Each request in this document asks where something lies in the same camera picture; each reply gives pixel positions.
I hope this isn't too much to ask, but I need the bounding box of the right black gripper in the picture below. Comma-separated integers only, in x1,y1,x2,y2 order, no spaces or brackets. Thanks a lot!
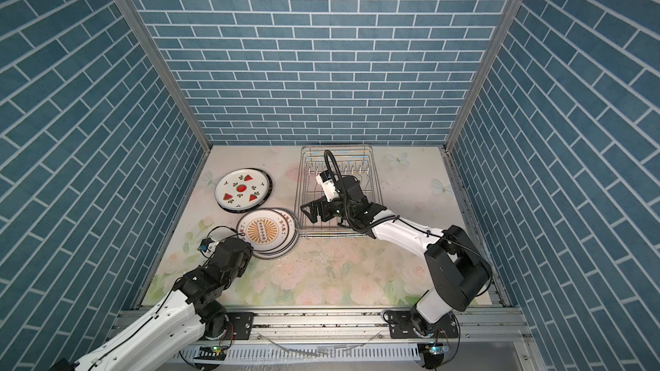
300,193,356,223

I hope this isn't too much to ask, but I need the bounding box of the red rim white plate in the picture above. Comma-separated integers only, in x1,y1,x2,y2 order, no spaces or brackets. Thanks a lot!
254,208,300,259

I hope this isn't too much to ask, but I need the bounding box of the sunburst white plate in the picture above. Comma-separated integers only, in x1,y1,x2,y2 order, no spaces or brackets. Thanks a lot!
247,210,297,259
236,210,292,252

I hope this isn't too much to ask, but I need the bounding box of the dark patterned rim plate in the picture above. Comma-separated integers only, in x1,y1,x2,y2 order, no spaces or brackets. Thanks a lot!
215,167,273,213

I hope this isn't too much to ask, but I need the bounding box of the strawberry print blue rim plate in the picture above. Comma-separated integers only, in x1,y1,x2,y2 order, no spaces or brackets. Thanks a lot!
214,168,272,211

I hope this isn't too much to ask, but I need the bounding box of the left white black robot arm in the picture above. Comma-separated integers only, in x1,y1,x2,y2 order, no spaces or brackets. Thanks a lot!
50,236,254,370

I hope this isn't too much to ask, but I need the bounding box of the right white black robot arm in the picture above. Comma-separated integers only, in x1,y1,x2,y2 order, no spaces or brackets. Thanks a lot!
300,171,493,337

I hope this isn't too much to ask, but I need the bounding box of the left green circuit board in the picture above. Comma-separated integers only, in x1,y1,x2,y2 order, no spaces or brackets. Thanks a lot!
194,346,227,362

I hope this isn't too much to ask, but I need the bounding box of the green circuit board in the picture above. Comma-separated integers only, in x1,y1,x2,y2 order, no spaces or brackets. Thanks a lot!
194,346,227,362
418,343,450,362

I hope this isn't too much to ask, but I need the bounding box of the right green circuit board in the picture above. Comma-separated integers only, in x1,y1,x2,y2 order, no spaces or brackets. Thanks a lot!
418,343,450,362

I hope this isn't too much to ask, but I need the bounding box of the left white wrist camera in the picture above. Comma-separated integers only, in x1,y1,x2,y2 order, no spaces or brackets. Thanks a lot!
198,237,220,259

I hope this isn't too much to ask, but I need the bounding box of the silver wire dish rack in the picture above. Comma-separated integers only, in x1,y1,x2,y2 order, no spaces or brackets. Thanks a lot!
295,145,383,238

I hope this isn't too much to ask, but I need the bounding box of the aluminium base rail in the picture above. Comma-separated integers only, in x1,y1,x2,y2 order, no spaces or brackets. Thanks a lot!
102,306,542,367

